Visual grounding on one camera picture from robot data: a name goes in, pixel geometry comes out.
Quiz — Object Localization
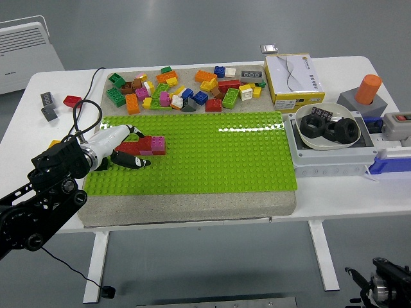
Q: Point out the small grey brick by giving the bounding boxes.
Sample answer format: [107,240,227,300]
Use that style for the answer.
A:
[40,107,59,122]

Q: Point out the grey sloped brick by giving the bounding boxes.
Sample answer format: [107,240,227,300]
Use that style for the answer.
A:
[180,97,198,113]

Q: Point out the grey switch box red button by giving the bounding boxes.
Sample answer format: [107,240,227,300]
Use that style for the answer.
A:
[381,111,411,141]

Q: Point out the yellow white cardboard box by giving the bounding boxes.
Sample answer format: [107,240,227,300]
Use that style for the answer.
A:
[263,53,326,113]

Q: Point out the black cord with plug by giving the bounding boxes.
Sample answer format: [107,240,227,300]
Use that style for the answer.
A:
[40,66,116,299]

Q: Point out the dark circuit board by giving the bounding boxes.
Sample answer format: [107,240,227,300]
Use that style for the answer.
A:
[310,107,334,122]

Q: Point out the blue plastic fixture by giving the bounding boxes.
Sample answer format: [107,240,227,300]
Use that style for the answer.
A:
[367,146,411,176]

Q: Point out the red sloped brick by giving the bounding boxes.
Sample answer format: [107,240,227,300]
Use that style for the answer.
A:
[63,95,83,109]

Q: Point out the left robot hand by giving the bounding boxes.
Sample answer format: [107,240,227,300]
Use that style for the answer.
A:
[85,124,152,171]

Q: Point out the green studded baseplate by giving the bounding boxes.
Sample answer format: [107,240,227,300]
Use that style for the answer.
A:
[83,111,299,196]

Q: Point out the pink square brick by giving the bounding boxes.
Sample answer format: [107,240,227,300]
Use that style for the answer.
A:
[150,135,167,151]

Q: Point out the grey junction box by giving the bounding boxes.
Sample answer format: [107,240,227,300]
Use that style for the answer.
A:
[282,110,378,178]

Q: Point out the grey block with hole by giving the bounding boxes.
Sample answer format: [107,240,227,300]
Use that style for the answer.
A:
[336,88,389,118]

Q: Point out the dark green brick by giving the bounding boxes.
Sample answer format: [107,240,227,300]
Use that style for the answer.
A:
[108,73,127,89]

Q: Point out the grey-brown mat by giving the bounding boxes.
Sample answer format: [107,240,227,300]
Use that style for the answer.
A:
[78,65,298,225]

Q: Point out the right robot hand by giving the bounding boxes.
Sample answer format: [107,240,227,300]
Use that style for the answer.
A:
[344,265,373,308]

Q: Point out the orange cylinder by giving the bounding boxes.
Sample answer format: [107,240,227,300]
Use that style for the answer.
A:
[354,74,383,106]

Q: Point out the white bowl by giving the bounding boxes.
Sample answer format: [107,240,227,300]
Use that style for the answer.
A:
[294,102,362,151]

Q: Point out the white heater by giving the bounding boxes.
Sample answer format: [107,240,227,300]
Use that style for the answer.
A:
[0,15,66,96]

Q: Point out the dark blue clamp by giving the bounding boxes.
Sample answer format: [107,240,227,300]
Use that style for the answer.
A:
[362,115,385,134]

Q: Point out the long grey brick with holes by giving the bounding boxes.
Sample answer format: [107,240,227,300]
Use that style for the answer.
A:
[240,70,265,83]

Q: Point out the flat lime brick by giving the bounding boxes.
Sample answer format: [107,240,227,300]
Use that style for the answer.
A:
[149,98,173,112]

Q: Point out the white cable tie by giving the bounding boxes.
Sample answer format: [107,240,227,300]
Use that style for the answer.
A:
[364,165,380,182]

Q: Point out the white rail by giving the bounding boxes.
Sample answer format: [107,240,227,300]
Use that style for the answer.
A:
[369,134,411,149]

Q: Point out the black hex nut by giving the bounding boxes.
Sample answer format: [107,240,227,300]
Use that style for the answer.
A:
[322,121,338,142]
[333,117,360,144]
[300,114,326,139]

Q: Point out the white table leg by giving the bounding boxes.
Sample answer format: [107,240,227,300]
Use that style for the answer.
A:
[307,220,340,292]
[82,231,110,304]

